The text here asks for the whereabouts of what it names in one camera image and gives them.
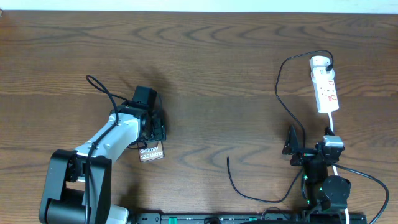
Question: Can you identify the white power strip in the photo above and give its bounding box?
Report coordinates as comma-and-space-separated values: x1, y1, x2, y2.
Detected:
311, 67, 339, 114

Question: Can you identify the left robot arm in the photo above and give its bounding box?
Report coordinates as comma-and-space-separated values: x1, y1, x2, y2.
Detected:
39, 103, 165, 223

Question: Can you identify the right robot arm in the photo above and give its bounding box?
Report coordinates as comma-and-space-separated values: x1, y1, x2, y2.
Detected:
282, 126, 351, 223

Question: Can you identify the white charger plug adapter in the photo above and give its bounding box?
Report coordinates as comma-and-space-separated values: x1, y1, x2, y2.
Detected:
310, 55, 331, 70

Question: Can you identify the black charging cable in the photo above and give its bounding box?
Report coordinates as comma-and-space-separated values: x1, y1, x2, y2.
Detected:
226, 50, 335, 204

